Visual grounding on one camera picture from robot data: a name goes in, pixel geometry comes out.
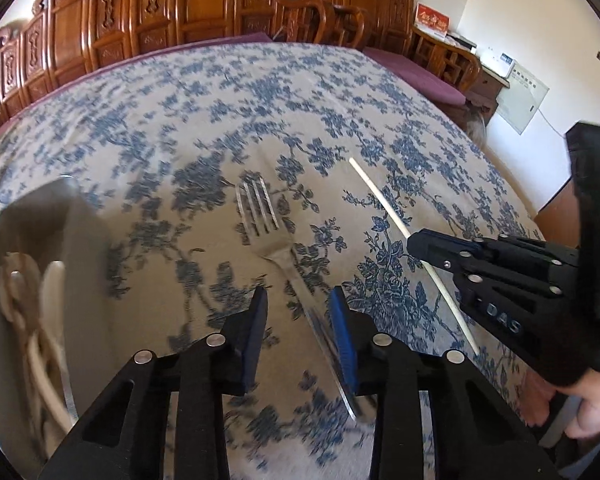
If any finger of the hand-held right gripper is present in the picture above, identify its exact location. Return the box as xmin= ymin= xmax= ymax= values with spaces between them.
xmin=406 ymin=229 xmax=579 ymax=357
xmin=472 ymin=236 xmax=579 ymax=268

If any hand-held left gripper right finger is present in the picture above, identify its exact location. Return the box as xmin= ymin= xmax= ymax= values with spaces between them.
xmin=329 ymin=286 xmax=561 ymax=480

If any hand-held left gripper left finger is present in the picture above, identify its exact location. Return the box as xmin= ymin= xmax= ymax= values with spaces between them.
xmin=37 ymin=286 xmax=270 ymax=480

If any white chopstick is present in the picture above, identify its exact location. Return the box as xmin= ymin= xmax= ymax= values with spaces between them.
xmin=349 ymin=156 xmax=481 ymax=356

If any metal fork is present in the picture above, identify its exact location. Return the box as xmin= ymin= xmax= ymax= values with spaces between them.
xmin=235 ymin=172 xmax=376 ymax=423

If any stainless steel tray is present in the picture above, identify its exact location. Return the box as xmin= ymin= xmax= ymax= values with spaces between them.
xmin=0 ymin=175 xmax=117 ymax=466

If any white spoon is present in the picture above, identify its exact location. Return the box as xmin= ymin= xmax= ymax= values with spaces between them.
xmin=0 ymin=251 xmax=56 ymax=411

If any person's right hand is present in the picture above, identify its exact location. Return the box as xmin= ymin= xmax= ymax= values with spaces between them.
xmin=522 ymin=367 xmax=600 ymax=442

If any brown wooden furniture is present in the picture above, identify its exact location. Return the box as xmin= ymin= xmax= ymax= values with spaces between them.
xmin=534 ymin=174 xmax=581 ymax=242

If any white electrical panel box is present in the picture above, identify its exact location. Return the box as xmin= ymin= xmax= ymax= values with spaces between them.
xmin=495 ymin=59 xmax=551 ymax=136

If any wooden side cabinet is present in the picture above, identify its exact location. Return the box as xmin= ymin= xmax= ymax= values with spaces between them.
xmin=466 ymin=65 xmax=507 ymax=127

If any purple tablecloth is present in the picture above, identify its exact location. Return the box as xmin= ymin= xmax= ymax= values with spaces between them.
xmin=0 ymin=31 xmax=469 ymax=147

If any white device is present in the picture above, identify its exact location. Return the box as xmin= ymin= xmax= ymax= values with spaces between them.
xmin=479 ymin=45 xmax=517 ymax=79

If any red box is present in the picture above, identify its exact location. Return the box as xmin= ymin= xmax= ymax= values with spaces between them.
xmin=414 ymin=2 xmax=451 ymax=37

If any blue floral tablecloth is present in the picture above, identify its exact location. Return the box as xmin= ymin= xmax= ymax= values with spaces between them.
xmin=0 ymin=42 xmax=548 ymax=480

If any row of carved wooden chairs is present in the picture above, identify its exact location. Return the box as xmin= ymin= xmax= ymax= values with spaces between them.
xmin=0 ymin=0 xmax=417 ymax=132

